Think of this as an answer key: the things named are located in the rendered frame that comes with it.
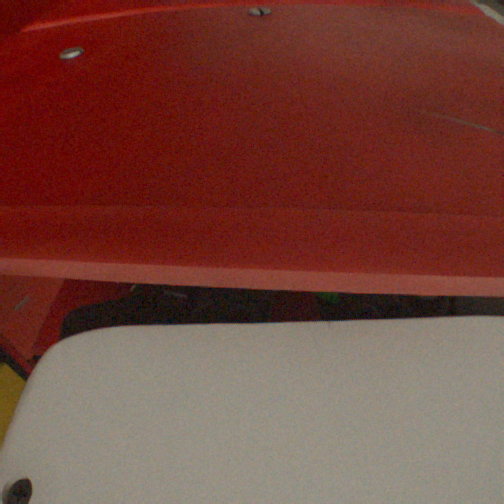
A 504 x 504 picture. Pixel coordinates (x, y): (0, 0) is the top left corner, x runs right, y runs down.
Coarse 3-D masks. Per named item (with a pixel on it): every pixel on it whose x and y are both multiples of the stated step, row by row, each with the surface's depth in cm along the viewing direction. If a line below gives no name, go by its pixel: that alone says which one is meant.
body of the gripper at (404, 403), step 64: (384, 320) 6; (448, 320) 6; (64, 384) 6; (128, 384) 6; (192, 384) 6; (256, 384) 6; (320, 384) 6; (384, 384) 5; (448, 384) 5; (64, 448) 5; (128, 448) 5; (192, 448) 5; (256, 448) 5; (320, 448) 5; (384, 448) 5; (448, 448) 5
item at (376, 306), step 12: (348, 300) 8; (360, 300) 7; (372, 300) 7; (384, 300) 7; (396, 300) 7; (324, 312) 10; (336, 312) 10; (348, 312) 8; (360, 312) 7; (372, 312) 7; (384, 312) 7; (396, 312) 7; (408, 312) 7
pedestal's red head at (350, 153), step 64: (128, 0) 13; (192, 0) 11; (256, 0) 11; (320, 0) 11; (384, 0) 11; (448, 0) 11; (0, 64) 9; (64, 64) 8; (128, 64) 8; (192, 64) 8; (256, 64) 7; (320, 64) 7; (384, 64) 7; (448, 64) 7; (0, 128) 6; (64, 128) 6; (128, 128) 6; (192, 128) 6; (256, 128) 5; (320, 128) 5; (384, 128) 5; (448, 128) 5; (0, 192) 5; (64, 192) 5; (128, 192) 5; (192, 192) 5; (256, 192) 4; (320, 192) 4; (384, 192) 4; (448, 192) 4; (0, 256) 4; (64, 256) 4; (128, 256) 4; (192, 256) 4; (256, 256) 4; (320, 256) 4; (384, 256) 4; (448, 256) 4; (320, 320) 14
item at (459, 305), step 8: (456, 296) 8; (464, 296) 8; (472, 296) 8; (480, 296) 8; (488, 296) 8; (456, 304) 8; (464, 304) 8; (472, 304) 8; (480, 304) 8; (488, 304) 8; (496, 304) 8; (448, 312) 8; (456, 312) 8; (464, 312) 8; (472, 312) 8; (480, 312) 8; (488, 312) 8; (496, 312) 8
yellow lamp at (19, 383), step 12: (0, 372) 11; (12, 372) 12; (0, 384) 11; (12, 384) 12; (24, 384) 13; (0, 396) 11; (12, 396) 12; (0, 408) 11; (12, 408) 12; (0, 420) 11; (0, 432) 11; (0, 444) 11
